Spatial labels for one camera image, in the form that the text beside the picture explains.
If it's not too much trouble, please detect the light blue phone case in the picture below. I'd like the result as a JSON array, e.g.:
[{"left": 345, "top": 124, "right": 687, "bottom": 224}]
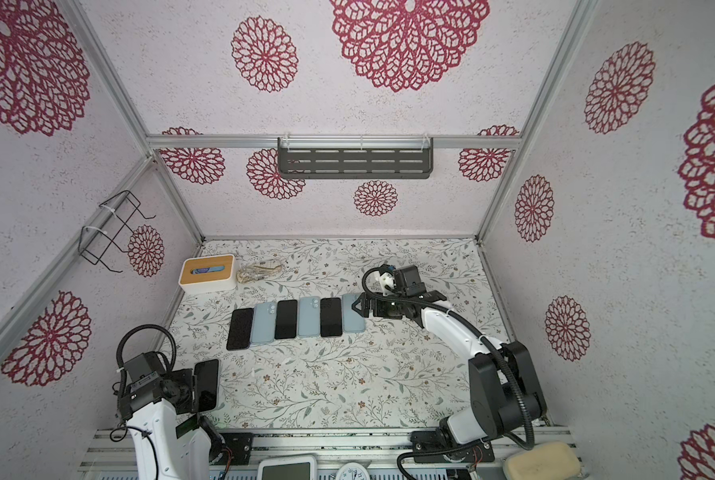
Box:
[
  {"left": 250, "top": 302, "right": 277, "bottom": 345},
  {"left": 341, "top": 293, "right": 367, "bottom": 334},
  {"left": 297, "top": 297, "right": 320, "bottom": 338}
]

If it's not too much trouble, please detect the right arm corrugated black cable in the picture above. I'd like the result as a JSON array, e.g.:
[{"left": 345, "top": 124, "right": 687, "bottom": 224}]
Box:
[{"left": 359, "top": 263, "right": 537, "bottom": 480}]

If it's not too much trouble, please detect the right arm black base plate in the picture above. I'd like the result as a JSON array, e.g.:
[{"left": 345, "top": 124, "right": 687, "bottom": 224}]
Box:
[{"left": 409, "top": 429, "right": 495, "bottom": 465}]

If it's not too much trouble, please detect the round white dial timer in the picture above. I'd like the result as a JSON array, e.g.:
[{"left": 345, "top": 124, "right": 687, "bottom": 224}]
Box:
[{"left": 334, "top": 462, "right": 371, "bottom": 480}]

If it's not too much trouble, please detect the beige sponge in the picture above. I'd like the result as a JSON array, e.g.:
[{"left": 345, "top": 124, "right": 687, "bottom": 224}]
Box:
[{"left": 503, "top": 441, "right": 581, "bottom": 480}]

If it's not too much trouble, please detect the white digital display device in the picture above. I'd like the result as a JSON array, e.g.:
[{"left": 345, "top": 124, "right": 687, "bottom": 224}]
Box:
[{"left": 256, "top": 455, "right": 318, "bottom": 480}]

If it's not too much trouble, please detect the white box with wooden top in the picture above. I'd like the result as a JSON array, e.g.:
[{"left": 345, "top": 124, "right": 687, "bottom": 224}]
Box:
[{"left": 178, "top": 254, "right": 237, "bottom": 295}]

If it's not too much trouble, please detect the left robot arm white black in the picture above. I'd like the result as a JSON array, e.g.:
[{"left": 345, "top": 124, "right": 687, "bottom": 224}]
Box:
[{"left": 118, "top": 352, "right": 215, "bottom": 479}]

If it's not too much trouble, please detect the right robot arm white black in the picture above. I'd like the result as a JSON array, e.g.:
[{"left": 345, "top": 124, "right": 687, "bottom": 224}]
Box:
[{"left": 351, "top": 264, "right": 547, "bottom": 450}]

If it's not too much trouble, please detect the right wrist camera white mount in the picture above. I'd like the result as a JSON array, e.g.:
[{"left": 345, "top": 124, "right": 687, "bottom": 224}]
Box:
[{"left": 377, "top": 264, "right": 395, "bottom": 293}]

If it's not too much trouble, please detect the grey wall shelf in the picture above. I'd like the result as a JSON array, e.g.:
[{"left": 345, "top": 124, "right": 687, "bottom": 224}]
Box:
[{"left": 277, "top": 137, "right": 435, "bottom": 180}]

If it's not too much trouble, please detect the black phone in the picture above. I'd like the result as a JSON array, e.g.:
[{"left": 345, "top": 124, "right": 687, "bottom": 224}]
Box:
[
  {"left": 193, "top": 359, "right": 219, "bottom": 412},
  {"left": 274, "top": 300, "right": 298, "bottom": 340},
  {"left": 320, "top": 297, "right": 343, "bottom": 338}
]

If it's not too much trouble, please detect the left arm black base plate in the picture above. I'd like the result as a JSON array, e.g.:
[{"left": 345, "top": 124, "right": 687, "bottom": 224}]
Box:
[{"left": 211, "top": 432, "right": 254, "bottom": 467}]

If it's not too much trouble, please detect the black wire wall basket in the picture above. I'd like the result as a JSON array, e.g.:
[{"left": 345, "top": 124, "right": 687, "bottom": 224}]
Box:
[{"left": 76, "top": 189, "right": 155, "bottom": 274}]

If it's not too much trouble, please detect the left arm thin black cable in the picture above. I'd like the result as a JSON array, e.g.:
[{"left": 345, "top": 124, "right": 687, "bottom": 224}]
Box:
[{"left": 108, "top": 323, "right": 178, "bottom": 480}]

